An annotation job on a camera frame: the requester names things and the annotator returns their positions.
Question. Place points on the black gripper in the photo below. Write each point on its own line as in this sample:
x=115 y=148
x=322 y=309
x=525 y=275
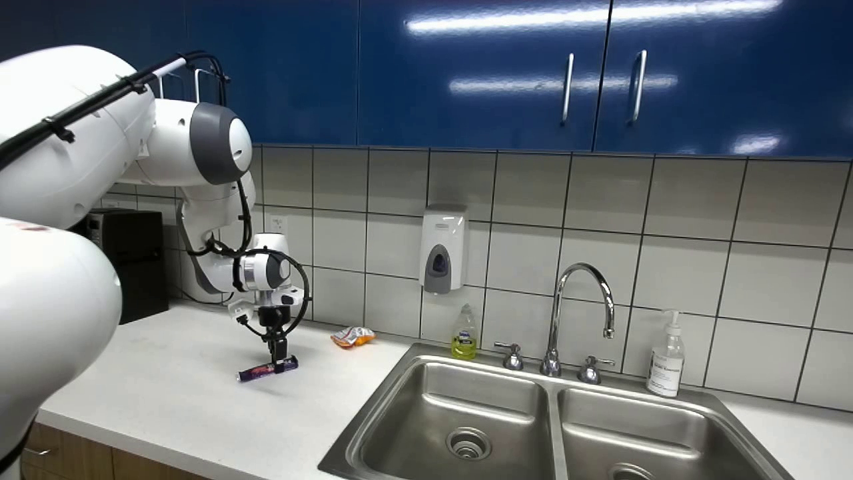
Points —
x=272 y=321

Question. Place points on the purple chocolate bar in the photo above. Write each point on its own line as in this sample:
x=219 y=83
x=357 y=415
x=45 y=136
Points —
x=256 y=372

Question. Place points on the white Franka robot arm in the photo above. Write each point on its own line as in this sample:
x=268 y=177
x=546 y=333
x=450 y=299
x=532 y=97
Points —
x=53 y=293

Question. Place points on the stainless steel double sink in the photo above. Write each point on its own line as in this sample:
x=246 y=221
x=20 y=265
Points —
x=482 y=400

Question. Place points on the orange snack packet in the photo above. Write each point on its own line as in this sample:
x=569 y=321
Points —
x=352 y=336

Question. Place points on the black countertop appliance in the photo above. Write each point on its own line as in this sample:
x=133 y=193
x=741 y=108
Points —
x=133 y=268

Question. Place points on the wooden base cabinet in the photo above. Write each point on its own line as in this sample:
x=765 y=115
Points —
x=81 y=456

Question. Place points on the chrome faucet knob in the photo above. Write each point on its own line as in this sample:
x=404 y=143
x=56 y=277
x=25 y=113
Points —
x=589 y=372
x=513 y=359

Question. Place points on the blue cabinet door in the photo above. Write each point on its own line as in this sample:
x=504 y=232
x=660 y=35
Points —
x=115 y=23
x=31 y=23
x=302 y=80
x=756 y=71
x=481 y=115

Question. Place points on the chrome gooseneck faucet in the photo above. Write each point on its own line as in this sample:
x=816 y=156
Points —
x=553 y=329

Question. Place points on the clear pump soap bottle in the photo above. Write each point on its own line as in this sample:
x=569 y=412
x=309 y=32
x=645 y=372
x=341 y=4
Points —
x=664 y=368

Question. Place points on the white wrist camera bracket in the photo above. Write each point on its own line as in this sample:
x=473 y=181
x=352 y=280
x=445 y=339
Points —
x=242 y=308

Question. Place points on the white wall outlet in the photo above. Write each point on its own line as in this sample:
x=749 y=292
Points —
x=278 y=221

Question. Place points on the white wall soap dispenser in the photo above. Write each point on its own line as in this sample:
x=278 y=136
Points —
x=442 y=240

